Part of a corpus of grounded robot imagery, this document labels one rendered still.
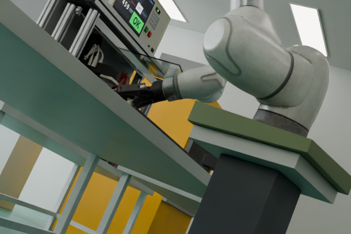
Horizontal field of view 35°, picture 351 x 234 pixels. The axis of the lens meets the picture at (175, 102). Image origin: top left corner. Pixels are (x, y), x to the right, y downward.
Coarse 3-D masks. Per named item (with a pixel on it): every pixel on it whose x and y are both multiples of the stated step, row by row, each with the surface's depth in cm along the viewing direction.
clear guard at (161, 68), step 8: (136, 56) 233; (144, 56) 228; (144, 64) 239; (152, 64) 234; (160, 64) 229; (168, 64) 224; (176, 64) 220; (152, 72) 246; (160, 72) 240; (168, 72) 235; (176, 72) 230
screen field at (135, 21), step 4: (132, 16) 223; (136, 16) 225; (132, 20) 224; (136, 20) 226; (140, 20) 229; (132, 24) 224; (136, 24) 227; (140, 24) 229; (136, 28) 228; (140, 28) 230
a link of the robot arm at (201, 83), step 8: (184, 72) 193; (192, 72) 191; (200, 72) 190; (208, 72) 190; (184, 80) 191; (192, 80) 190; (200, 80) 189; (208, 80) 189; (216, 80) 189; (224, 80) 193; (184, 88) 191; (192, 88) 190; (200, 88) 190; (208, 88) 190; (216, 88) 190; (184, 96) 193; (192, 96) 193; (200, 96) 193; (208, 96) 195
